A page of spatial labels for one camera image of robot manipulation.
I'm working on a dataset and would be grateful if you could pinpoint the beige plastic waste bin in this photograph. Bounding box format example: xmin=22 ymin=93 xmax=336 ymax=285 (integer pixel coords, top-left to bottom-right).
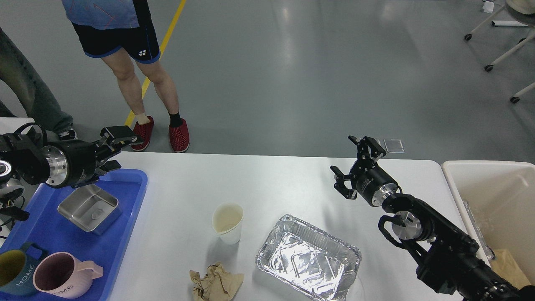
xmin=442 ymin=161 xmax=535 ymax=285

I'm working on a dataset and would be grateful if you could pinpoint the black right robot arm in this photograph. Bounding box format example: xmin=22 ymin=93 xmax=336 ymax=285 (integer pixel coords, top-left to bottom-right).
xmin=330 ymin=135 xmax=535 ymax=301

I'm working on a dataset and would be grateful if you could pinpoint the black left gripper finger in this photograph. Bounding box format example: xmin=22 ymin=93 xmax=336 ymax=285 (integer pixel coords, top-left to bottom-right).
xmin=90 ymin=161 xmax=122 ymax=182
xmin=95 ymin=125 xmax=142 ymax=161

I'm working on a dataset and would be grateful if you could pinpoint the person in blue shirt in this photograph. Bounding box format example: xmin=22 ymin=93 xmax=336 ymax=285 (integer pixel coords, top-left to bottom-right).
xmin=62 ymin=0 xmax=190 ymax=153

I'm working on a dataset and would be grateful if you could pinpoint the crumpled brown paper napkin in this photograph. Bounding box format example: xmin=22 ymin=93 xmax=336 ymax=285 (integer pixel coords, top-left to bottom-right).
xmin=189 ymin=261 xmax=244 ymax=301

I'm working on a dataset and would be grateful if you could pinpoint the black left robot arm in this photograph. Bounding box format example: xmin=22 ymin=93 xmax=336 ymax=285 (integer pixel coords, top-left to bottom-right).
xmin=0 ymin=123 xmax=143 ymax=221

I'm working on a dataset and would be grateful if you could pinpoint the black cable at left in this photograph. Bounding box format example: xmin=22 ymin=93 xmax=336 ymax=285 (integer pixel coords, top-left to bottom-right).
xmin=0 ymin=196 xmax=21 ymax=239

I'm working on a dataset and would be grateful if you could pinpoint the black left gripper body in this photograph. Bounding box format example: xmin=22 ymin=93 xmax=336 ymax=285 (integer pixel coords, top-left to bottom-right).
xmin=40 ymin=140 xmax=105 ymax=189

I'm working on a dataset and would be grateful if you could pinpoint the blue plastic bin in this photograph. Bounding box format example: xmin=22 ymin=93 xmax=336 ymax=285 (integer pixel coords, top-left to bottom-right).
xmin=1 ymin=169 xmax=148 ymax=301

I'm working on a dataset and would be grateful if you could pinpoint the pink HOME mug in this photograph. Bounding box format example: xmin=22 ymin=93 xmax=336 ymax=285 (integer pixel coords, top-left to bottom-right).
xmin=33 ymin=252 xmax=104 ymax=299

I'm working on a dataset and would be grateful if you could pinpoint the white side table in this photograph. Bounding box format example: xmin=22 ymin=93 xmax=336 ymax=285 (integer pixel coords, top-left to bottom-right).
xmin=0 ymin=117 xmax=34 ymax=135

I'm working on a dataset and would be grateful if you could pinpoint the white rolling chair base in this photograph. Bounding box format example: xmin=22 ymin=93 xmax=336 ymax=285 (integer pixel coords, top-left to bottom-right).
xmin=464 ymin=0 xmax=535 ymax=104

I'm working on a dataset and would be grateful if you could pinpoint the blue HOME mug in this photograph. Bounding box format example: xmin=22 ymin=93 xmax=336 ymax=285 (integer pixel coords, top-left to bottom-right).
xmin=0 ymin=242 xmax=48 ymax=296

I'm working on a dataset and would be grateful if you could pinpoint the white paper cup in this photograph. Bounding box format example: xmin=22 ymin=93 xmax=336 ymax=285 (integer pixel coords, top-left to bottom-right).
xmin=212 ymin=202 xmax=243 ymax=245

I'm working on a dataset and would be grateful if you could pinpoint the aluminium foil tray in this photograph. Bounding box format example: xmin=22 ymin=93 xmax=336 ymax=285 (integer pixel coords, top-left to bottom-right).
xmin=256 ymin=214 xmax=362 ymax=301

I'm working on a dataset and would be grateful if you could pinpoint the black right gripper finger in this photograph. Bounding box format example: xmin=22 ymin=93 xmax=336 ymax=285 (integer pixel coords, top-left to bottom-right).
xmin=348 ymin=135 xmax=387 ymax=174
xmin=330 ymin=166 xmax=358 ymax=200

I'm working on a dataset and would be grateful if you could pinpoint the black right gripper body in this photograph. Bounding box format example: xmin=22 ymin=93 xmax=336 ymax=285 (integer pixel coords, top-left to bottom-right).
xmin=355 ymin=166 xmax=399 ymax=207

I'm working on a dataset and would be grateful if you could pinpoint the stainless steel rectangular tray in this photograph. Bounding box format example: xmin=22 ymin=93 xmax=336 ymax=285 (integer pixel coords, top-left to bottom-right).
xmin=57 ymin=184 xmax=122 ymax=235

